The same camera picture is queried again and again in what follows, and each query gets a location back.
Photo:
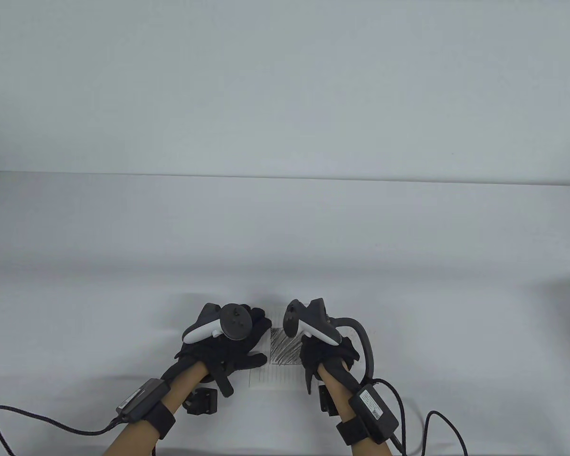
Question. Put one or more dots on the person's left hand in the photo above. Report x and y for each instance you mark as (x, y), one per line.
(221, 354)

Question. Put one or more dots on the person's right hand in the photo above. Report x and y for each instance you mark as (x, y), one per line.
(330, 354)

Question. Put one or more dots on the lined white paper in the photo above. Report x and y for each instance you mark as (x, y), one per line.
(278, 365)

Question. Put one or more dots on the person's right forearm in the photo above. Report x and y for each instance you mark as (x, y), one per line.
(351, 418)

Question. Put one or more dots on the person's left forearm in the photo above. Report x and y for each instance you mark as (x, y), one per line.
(171, 408)

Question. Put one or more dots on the white and grey controller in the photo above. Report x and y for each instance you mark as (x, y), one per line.
(313, 325)
(218, 327)

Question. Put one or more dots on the small black plastic bracket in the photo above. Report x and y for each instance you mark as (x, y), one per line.
(327, 401)
(202, 401)

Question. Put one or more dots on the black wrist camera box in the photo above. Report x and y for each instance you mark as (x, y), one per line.
(143, 400)
(374, 408)

